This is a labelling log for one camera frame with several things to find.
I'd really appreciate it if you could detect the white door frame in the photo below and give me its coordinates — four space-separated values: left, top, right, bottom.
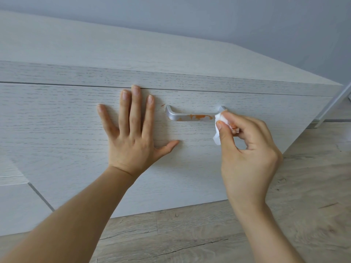
314 82 351 129

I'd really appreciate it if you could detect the silver handle drawer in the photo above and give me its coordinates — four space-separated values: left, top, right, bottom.
165 104 227 122

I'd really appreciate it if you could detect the person's right hand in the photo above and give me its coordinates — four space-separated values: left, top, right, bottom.
216 111 283 214

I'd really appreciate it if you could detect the low white wooden cabinet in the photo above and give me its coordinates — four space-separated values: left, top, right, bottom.
0 9 345 236

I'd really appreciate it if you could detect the low white cabinet door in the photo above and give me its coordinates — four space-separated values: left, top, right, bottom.
0 83 334 218

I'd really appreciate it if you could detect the white wipe pad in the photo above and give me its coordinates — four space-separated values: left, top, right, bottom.
213 111 241 146

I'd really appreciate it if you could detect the person's left hand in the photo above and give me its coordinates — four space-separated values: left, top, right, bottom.
97 84 180 180

